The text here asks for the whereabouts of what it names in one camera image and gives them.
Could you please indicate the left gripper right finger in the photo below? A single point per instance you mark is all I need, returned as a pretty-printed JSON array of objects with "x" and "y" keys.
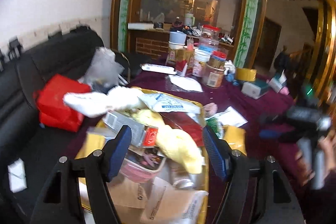
[{"x": 256, "y": 191}]

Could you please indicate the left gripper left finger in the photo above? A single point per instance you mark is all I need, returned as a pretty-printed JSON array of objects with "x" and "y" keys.
[{"x": 59, "y": 200}]

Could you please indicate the yellow padded envelope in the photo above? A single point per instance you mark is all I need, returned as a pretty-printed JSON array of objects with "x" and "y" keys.
[{"x": 235, "y": 137}]

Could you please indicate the green white wipes pack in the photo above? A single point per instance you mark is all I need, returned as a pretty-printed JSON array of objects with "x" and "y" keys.
[{"x": 216, "y": 126}]

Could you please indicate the pink fluffy scrunchie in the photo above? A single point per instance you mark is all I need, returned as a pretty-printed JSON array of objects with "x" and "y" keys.
[{"x": 210, "y": 109}]

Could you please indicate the white cloth towel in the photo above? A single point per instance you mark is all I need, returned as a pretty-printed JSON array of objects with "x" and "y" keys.
[{"x": 95, "y": 104}]

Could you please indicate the grey red small box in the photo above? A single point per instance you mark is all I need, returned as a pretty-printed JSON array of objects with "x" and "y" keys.
[{"x": 142, "y": 136}]

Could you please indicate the blue print white packet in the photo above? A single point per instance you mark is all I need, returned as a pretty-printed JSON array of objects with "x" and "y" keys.
[{"x": 165, "y": 103}]

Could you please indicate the white gloves packet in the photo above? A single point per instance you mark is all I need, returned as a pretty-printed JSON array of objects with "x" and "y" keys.
[{"x": 230, "y": 117}]

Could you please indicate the red foil pouch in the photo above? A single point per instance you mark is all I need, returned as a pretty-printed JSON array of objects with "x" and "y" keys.
[{"x": 183, "y": 122}]

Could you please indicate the person right hand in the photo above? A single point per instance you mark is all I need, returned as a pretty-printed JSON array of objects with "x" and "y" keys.
[{"x": 327, "y": 144}]

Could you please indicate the pink fluffy item far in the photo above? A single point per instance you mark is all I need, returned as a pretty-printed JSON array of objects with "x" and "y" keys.
[{"x": 284, "y": 91}]

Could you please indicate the open teal tissue pack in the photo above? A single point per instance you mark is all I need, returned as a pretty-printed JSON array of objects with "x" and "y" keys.
[{"x": 278, "y": 82}]

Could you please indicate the long teal tissue pack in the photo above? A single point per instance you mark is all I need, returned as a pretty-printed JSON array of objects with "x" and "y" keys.
[{"x": 255, "y": 89}]

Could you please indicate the purple velvet tablecloth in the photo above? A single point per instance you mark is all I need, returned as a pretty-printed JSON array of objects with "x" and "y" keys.
[{"x": 250, "y": 109}]

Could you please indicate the black leather sofa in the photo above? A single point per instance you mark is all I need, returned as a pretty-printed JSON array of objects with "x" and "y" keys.
[{"x": 40, "y": 136}]

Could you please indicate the gold tape roll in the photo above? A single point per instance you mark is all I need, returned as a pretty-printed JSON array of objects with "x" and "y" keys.
[{"x": 245, "y": 74}]

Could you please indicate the white gloves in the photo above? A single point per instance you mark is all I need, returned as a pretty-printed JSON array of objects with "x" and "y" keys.
[{"x": 229, "y": 68}]

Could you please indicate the red paper bag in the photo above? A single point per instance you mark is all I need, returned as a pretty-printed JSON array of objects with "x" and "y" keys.
[{"x": 52, "y": 110}]

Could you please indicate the orange label clear jar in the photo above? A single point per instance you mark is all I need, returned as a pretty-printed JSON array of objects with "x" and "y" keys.
[{"x": 214, "y": 70}]

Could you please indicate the white face mask bag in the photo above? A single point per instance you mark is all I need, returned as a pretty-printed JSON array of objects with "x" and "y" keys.
[{"x": 182, "y": 84}]

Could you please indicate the blue label plastic jar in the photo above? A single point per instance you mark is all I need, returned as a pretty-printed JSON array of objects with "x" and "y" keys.
[{"x": 208, "y": 45}]

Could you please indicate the red lid plastic jar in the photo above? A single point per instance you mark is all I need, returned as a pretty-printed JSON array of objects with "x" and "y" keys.
[{"x": 210, "y": 32}]

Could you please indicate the red gold sachet packets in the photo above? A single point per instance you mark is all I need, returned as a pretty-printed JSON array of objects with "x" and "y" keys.
[{"x": 182, "y": 60}]

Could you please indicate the clear plastic bag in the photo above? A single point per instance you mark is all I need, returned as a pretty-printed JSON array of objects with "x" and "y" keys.
[{"x": 103, "y": 72}]

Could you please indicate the white flat packet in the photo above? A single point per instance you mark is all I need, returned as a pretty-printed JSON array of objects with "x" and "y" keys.
[{"x": 158, "y": 69}]

